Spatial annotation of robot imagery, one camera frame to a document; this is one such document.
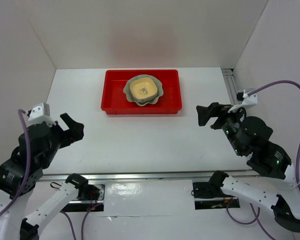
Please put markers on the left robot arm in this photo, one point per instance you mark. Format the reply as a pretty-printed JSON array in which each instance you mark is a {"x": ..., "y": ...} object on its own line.
[{"x": 19, "y": 175}]

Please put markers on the red plastic bin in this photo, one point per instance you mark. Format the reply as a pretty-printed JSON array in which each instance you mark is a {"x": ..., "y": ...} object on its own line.
[{"x": 114, "y": 100}]

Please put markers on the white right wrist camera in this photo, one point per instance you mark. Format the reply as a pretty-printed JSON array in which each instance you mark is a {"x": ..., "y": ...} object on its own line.
[{"x": 247, "y": 101}]

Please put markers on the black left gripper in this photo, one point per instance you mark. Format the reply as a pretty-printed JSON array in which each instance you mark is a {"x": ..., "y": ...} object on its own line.
[{"x": 75, "y": 131}]

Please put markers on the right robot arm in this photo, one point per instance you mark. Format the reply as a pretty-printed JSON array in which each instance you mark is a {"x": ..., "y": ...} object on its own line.
[{"x": 275, "y": 168}]

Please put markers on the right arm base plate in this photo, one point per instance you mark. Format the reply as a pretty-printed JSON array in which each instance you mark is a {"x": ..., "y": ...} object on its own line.
[{"x": 207, "y": 197}]

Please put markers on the large green scalloped bowl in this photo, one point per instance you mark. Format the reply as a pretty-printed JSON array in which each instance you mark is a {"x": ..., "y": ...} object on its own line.
[{"x": 129, "y": 97}]

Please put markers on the aluminium side rail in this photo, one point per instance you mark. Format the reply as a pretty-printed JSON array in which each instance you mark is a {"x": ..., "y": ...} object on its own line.
[{"x": 231, "y": 85}]

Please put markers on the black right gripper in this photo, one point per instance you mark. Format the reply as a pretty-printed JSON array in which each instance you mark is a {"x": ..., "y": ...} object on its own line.
[{"x": 214, "y": 109}]

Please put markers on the yellow square panda plate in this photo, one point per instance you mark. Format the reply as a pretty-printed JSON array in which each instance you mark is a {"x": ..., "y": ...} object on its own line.
[{"x": 143, "y": 90}]

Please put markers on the aluminium front rail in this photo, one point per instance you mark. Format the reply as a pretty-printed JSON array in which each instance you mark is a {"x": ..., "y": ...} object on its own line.
[{"x": 148, "y": 176}]

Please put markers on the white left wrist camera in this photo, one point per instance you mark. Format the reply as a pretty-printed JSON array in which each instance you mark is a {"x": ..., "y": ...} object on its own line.
[{"x": 40, "y": 113}]

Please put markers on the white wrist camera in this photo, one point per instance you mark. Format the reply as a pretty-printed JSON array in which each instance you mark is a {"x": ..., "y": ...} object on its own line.
[
  {"x": 40, "y": 113},
  {"x": 247, "y": 101}
]

